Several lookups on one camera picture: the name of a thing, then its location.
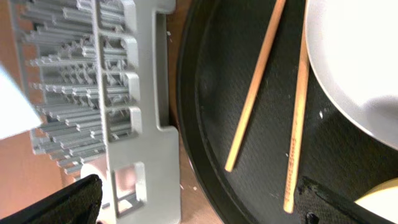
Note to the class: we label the yellow bowl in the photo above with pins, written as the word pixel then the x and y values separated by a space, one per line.
pixel 381 200

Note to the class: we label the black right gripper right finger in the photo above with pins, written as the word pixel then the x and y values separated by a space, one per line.
pixel 329 202

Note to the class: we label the wooden chopstick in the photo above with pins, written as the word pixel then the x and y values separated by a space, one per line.
pixel 297 122
pixel 255 84

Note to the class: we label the grey round plate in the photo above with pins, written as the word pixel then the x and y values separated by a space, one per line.
pixel 352 47

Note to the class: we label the grey dishwasher rack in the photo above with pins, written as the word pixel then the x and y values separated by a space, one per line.
pixel 101 68

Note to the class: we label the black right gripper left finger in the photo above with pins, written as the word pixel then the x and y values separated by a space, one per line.
pixel 80 202

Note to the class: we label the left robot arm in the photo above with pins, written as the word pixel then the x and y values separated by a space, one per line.
pixel 17 113

